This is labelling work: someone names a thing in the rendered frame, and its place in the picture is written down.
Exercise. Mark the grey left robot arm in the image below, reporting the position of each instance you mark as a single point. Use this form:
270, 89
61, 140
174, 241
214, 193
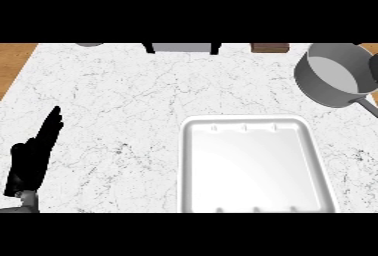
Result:
27, 203

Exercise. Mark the grey appliance with black legs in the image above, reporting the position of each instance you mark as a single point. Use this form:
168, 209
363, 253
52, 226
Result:
180, 47

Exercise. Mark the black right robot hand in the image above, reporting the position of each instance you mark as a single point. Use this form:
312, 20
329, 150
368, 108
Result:
374, 68

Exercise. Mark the brown wooden block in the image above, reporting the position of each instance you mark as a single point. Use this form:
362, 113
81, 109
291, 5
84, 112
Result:
269, 47

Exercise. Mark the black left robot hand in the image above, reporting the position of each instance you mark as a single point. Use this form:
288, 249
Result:
34, 156

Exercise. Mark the grey round object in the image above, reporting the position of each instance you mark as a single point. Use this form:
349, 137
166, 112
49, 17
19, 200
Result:
89, 44

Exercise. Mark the white rectangular tray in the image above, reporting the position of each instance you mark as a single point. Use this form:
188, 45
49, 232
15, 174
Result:
253, 165

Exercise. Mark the grey metal pot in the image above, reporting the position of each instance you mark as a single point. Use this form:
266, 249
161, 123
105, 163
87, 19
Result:
331, 75

